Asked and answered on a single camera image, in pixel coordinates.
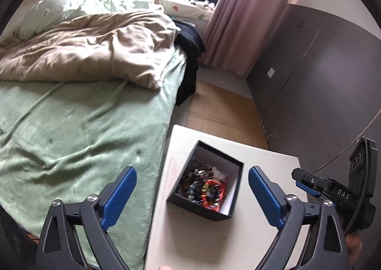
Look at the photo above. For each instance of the white patterned cushion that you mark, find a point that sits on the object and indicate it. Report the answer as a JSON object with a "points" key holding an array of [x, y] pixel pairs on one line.
{"points": [[184, 6]]}

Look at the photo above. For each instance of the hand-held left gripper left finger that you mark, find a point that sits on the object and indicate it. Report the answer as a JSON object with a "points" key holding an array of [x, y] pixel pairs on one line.
{"points": [[119, 195]]}

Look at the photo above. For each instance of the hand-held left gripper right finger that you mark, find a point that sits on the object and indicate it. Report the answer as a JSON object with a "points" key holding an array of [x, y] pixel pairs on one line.
{"points": [[266, 195]]}

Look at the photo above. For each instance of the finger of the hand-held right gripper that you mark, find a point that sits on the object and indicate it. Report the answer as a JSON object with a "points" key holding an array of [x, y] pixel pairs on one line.
{"points": [[308, 182]]}

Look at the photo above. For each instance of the beige duvet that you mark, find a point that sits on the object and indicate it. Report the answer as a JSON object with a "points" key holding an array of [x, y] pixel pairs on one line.
{"points": [[89, 50]]}

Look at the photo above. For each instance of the black garment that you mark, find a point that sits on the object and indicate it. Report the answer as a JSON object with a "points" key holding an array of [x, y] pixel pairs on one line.
{"points": [[189, 59]]}

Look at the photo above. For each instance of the flat cardboard sheet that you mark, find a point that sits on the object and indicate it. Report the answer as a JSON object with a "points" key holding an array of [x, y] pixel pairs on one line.
{"points": [[220, 109]]}

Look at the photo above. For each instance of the pink curtain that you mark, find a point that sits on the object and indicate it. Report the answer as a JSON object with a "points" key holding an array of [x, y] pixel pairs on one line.
{"points": [[244, 20]]}

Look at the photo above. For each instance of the light green pillow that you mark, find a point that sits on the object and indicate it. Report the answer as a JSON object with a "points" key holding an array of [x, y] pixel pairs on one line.
{"points": [[74, 9]]}

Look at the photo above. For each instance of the white wall socket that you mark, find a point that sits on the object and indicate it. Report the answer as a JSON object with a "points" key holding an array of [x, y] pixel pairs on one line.
{"points": [[271, 73]]}

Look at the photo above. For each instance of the person's right hand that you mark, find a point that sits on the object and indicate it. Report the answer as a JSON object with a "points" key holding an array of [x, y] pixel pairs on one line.
{"points": [[354, 244]]}

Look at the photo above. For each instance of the bed with green sheet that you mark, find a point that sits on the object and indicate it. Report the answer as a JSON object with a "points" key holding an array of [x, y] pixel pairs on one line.
{"points": [[74, 127]]}

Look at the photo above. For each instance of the black jewelry box white lining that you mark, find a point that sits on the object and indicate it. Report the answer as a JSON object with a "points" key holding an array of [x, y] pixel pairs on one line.
{"points": [[190, 157]]}

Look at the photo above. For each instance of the pile of mixed jewelry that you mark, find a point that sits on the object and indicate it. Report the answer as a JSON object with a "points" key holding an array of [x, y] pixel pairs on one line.
{"points": [[205, 189]]}

